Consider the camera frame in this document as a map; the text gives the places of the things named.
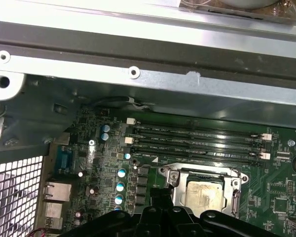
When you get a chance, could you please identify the silver square CPU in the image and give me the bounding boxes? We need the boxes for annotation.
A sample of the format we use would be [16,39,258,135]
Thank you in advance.
[186,180,225,214]

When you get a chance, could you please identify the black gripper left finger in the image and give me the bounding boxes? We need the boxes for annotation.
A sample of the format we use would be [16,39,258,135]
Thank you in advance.
[60,187,164,237]

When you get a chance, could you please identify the blue serial port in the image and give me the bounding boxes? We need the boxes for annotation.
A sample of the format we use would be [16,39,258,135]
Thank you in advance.
[53,145,74,176]

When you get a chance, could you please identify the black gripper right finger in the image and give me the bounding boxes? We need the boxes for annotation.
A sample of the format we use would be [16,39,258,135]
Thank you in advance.
[162,187,285,237]

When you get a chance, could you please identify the black open PC case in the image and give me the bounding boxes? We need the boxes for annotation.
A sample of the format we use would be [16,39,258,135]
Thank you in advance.
[0,14,296,237]

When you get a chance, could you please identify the red wire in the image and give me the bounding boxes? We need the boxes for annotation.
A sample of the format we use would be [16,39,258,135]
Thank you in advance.
[32,227,52,237]

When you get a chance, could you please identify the black and white wire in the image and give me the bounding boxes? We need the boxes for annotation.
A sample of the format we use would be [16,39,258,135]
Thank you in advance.
[91,95,155,111]

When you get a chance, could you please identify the metal socket cover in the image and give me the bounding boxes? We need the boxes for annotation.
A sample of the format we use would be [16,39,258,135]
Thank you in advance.
[167,167,243,216]

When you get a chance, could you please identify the metal wire locking lever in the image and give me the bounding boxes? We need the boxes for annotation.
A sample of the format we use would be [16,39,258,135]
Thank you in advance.
[232,189,242,215]
[134,165,170,172]

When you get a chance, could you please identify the metal network port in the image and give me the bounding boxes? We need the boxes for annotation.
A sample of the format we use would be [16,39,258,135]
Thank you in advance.
[42,181,72,203]

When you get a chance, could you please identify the green motherboard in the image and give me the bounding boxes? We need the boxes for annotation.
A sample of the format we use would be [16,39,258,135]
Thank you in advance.
[49,106,296,237]

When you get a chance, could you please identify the metal USB port block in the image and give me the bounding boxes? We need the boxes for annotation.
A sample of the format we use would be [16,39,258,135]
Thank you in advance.
[42,202,65,232]

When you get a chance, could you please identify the black RAM slot white latches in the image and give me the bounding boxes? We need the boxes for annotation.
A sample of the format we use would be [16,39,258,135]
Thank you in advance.
[125,137,271,160]
[126,118,272,141]

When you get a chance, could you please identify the CPU socket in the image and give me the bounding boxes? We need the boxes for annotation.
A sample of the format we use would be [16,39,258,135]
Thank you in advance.
[166,166,244,217]

